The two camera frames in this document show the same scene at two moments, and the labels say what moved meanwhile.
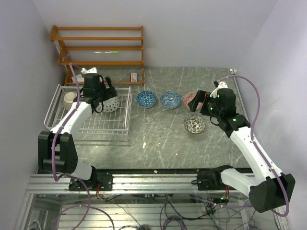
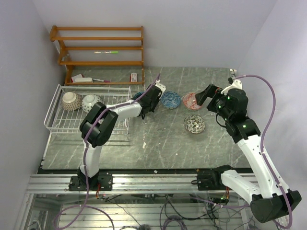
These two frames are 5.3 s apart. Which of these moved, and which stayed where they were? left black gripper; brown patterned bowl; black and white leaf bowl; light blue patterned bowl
Moved: left black gripper
Stayed: light blue patterned bowl; brown patterned bowl; black and white leaf bowl
